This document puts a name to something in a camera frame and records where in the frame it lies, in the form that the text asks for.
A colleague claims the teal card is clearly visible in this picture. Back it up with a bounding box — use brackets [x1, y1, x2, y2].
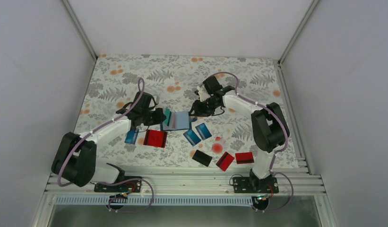
[163, 108, 173, 127]

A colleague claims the dark blue card holder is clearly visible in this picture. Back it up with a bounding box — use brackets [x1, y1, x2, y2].
[160, 112, 197, 131]

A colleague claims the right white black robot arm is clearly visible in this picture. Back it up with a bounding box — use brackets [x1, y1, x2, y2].
[190, 75, 290, 192]

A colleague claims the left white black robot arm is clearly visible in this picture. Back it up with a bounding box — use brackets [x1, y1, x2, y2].
[51, 92, 166, 192]

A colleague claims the blue card centre right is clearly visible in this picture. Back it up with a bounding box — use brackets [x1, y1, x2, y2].
[195, 123, 212, 140]

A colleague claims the blue card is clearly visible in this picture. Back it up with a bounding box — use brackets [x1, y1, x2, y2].
[124, 128, 139, 145]
[195, 123, 212, 140]
[183, 129, 201, 146]

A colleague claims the red card upper stack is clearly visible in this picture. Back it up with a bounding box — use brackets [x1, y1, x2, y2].
[143, 130, 155, 147]

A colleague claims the red card overlapping stack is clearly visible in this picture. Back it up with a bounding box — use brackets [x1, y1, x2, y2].
[153, 131, 168, 148]

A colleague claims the blue card far left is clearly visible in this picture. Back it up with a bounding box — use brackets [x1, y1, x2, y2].
[124, 128, 139, 145]

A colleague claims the white card red circle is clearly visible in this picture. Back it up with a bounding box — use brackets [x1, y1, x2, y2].
[211, 136, 224, 154]

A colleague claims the black card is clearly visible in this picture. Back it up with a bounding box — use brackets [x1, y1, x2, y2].
[192, 150, 213, 167]

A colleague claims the red card tilted right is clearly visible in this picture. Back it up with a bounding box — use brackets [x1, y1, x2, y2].
[216, 152, 235, 172]

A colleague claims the red card far right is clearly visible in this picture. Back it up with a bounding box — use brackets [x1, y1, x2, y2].
[235, 152, 254, 165]

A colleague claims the floral patterned table mat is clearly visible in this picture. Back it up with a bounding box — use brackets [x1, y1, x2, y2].
[75, 54, 283, 167]

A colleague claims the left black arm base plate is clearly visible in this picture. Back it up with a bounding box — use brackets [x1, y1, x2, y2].
[94, 176, 142, 193]

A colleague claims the aluminium front rail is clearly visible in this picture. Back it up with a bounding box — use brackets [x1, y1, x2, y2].
[43, 170, 327, 196]

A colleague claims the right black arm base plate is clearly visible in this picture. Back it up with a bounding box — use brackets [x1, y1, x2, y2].
[232, 176, 279, 194]

